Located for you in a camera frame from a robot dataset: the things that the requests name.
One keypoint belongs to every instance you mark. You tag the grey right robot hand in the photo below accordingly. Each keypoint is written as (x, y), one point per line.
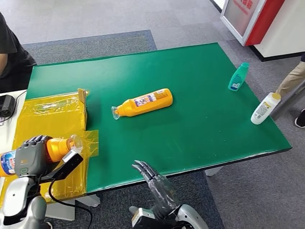
(160, 189)

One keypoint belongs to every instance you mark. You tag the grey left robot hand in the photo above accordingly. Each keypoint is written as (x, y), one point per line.
(32, 158)

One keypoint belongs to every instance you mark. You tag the orange bottle with clear cap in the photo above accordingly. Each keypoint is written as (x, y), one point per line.
(59, 147)
(146, 102)

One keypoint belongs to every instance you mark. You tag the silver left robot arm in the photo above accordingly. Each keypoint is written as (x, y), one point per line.
(21, 202)

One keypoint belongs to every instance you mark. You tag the teal plastic bottle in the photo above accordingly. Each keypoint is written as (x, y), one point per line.
(238, 78)

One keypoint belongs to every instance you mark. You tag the white bottle with yellow cap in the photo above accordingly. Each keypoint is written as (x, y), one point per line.
(264, 109)

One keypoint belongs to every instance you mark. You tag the white desk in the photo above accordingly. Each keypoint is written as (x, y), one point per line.
(7, 132)

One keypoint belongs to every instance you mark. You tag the yellow plastic covered cardboard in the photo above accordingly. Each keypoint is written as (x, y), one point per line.
(47, 120)

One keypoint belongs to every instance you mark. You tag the black device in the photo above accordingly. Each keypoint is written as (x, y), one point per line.
(7, 106)

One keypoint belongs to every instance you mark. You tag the white table foot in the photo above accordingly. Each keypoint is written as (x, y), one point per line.
(213, 171)
(90, 200)

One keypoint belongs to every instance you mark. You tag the green table mat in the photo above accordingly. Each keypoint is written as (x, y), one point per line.
(190, 79)

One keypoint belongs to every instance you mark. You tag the red and white display stand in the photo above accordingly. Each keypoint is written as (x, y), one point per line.
(252, 22)

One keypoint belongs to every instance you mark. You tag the white counter with black base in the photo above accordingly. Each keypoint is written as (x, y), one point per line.
(283, 31)

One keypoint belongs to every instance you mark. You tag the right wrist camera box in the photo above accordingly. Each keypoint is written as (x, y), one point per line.
(147, 221)

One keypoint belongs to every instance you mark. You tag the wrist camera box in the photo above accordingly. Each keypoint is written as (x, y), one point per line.
(147, 221)
(64, 166)

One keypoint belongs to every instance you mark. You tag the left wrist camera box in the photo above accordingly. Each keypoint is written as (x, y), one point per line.
(64, 166)

